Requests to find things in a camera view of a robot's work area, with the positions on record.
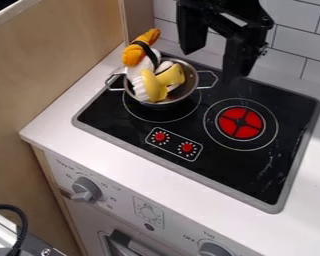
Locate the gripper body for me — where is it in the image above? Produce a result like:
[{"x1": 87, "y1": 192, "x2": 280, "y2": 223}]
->
[{"x1": 174, "y1": 0, "x2": 277, "y2": 38}]

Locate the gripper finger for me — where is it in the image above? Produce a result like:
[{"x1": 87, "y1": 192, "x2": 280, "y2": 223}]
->
[
  {"x1": 176, "y1": 4, "x2": 211, "y2": 56},
  {"x1": 220, "y1": 29, "x2": 270, "y2": 83}
]

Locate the silver pot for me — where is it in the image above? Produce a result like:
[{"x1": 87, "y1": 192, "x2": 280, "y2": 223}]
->
[{"x1": 103, "y1": 56, "x2": 221, "y2": 108}]

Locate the orange and white toy sushi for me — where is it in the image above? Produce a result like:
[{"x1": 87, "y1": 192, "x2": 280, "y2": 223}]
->
[{"x1": 119, "y1": 28, "x2": 163, "y2": 87}]

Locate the yellow and white toy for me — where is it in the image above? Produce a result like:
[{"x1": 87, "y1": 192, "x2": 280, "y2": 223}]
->
[{"x1": 131, "y1": 60, "x2": 187, "y2": 104}]

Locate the toy stove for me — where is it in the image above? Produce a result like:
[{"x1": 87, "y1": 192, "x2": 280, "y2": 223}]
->
[{"x1": 70, "y1": 49, "x2": 320, "y2": 215}]

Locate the black cable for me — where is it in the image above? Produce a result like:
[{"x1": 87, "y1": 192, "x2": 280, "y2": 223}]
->
[{"x1": 0, "y1": 203, "x2": 31, "y2": 256}]

